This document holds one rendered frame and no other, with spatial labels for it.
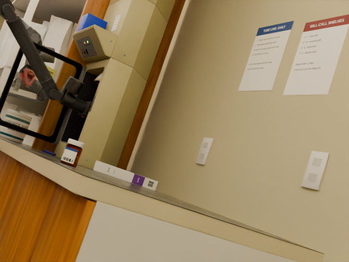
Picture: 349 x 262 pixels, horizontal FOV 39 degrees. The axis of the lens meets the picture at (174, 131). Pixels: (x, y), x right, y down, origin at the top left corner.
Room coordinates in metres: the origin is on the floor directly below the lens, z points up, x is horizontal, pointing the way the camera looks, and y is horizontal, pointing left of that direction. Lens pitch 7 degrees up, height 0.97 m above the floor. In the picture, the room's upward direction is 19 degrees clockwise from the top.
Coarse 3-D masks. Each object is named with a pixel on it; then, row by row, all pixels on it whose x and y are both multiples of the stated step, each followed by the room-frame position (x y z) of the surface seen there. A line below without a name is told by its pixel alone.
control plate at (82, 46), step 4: (88, 36) 2.08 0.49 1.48; (80, 40) 2.19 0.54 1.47; (84, 40) 2.14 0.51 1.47; (88, 40) 2.10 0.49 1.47; (80, 44) 2.21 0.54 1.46; (84, 44) 2.17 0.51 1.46; (88, 44) 2.13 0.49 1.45; (80, 48) 2.24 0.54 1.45; (84, 48) 2.20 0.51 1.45; (88, 48) 2.15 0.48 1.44; (92, 48) 2.11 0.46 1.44; (88, 52) 2.17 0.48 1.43; (92, 52) 2.13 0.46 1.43; (84, 56) 2.25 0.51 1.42; (88, 56) 2.20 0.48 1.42
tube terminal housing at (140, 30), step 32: (128, 0) 2.07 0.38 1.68; (128, 32) 2.05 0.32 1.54; (160, 32) 2.23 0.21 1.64; (96, 64) 2.17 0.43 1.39; (128, 64) 2.07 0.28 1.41; (96, 96) 2.03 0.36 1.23; (128, 96) 2.13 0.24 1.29; (64, 128) 2.29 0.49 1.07; (96, 128) 2.05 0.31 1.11; (128, 128) 2.25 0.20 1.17
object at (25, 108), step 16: (48, 64) 2.21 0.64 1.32; (64, 64) 2.25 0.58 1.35; (32, 80) 2.18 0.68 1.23; (64, 80) 2.26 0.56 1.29; (16, 96) 2.16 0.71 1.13; (32, 96) 2.20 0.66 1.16; (16, 112) 2.17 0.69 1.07; (32, 112) 2.21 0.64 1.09; (48, 112) 2.25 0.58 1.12; (32, 128) 2.23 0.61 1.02; (48, 128) 2.27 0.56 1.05
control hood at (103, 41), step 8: (80, 32) 2.14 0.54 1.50; (88, 32) 2.06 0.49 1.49; (96, 32) 1.99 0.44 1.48; (104, 32) 2.00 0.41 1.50; (96, 40) 2.03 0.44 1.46; (104, 40) 2.01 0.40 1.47; (112, 40) 2.02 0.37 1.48; (96, 48) 2.07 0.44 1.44; (104, 48) 2.01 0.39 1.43; (112, 48) 2.03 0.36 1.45; (96, 56) 2.12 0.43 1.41; (104, 56) 2.05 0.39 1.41
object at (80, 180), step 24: (0, 144) 1.86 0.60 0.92; (24, 144) 2.80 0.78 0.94; (48, 168) 1.18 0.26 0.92; (72, 168) 1.15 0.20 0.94; (96, 192) 0.99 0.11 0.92; (120, 192) 1.01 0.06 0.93; (144, 192) 1.23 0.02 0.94; (168, 216) 1.07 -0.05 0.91; (192, 216) 1.09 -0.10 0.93; (216, 216) 1.30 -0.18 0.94; (240, 240) 1.16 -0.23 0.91; (264, 240) 1.19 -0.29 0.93; (288, 240) 1.40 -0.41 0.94
